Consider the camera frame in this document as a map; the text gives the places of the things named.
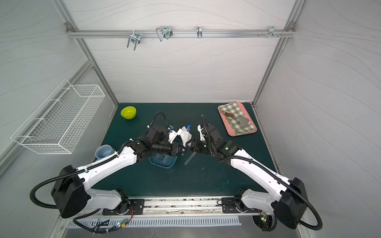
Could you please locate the white gauze wipe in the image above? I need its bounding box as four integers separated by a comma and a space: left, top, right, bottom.
179, 127, 192, 146

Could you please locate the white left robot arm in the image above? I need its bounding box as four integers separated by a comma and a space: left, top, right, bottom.
52, 126, 191, 218

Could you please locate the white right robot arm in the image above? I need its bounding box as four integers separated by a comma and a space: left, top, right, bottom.
180, 125, 311, 229

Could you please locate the blue plastic tub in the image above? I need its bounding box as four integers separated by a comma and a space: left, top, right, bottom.
148, 153, 177, 170

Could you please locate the pink plastic tray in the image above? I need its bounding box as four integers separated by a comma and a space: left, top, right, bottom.
217, 102, 258, 137

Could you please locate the green white checkered cloth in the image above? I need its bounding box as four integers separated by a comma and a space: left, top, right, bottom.
219, 102, 257, 134

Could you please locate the yellow green bowl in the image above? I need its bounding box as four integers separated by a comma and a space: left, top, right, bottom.
121, 106, 137, 120

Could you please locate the light blue mug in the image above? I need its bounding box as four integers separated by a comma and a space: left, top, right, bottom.
95, 144, 116, 160

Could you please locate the metal clamp hook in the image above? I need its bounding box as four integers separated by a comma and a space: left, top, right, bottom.
196, 26, 202, 39
258, 26, 284, 38
127, 32, 141, 51
155, 26, 173, 42

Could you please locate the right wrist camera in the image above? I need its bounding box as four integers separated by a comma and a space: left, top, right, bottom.
197, 125, 205, 141

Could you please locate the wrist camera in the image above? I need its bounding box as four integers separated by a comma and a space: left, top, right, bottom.
168, 127, 182, 144
197, 125, 205, 141

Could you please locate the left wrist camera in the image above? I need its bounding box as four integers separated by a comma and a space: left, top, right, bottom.
168, 127, 182, 144

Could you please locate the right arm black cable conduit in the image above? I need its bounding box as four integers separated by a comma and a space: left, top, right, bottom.
200, 114, 323, 231

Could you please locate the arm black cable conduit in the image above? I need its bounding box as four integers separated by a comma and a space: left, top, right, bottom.
200, 114, 323, 231
29, 111, 170, 209

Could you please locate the wooden handled metal spatula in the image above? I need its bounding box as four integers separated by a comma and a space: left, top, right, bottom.
221, 111, 250, 128

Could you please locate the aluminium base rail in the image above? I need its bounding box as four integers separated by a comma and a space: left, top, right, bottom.
89, 196, 301, 218

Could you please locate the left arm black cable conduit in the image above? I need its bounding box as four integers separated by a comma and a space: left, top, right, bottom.
29, 111, 170, 209

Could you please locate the white wire basket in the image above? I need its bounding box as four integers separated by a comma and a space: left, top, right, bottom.
11, 79, 105, 155

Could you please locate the aluminium cross rail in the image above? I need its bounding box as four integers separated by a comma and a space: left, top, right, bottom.
66, 29, 296, 39

